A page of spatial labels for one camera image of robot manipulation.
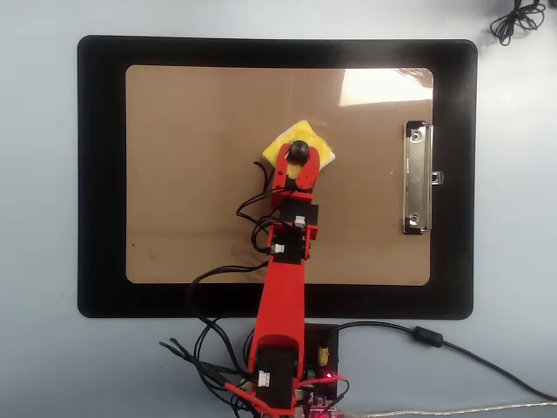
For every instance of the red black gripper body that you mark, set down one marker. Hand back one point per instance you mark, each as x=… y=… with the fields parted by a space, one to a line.
x=298 y=213

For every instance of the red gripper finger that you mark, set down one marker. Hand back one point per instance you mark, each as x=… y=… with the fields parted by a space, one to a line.
x=310 y=172
x=281 y=172

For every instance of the yellow sponge with black knob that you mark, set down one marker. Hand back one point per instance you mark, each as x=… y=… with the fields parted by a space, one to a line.
x=302 y=132

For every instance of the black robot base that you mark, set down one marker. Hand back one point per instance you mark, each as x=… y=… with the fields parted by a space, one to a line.
x=315 y=337

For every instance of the brown clipboard board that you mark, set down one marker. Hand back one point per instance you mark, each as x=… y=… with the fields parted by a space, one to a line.
x=196 y=174

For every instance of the controller board with red LED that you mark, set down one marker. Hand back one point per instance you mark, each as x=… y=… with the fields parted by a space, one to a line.
x=326 y=376

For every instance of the silver metal clipboard clip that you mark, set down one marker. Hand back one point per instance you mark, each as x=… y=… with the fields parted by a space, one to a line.
x=417 y=174

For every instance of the black desk mat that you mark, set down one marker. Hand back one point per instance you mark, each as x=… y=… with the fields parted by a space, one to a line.
x=102 y=174

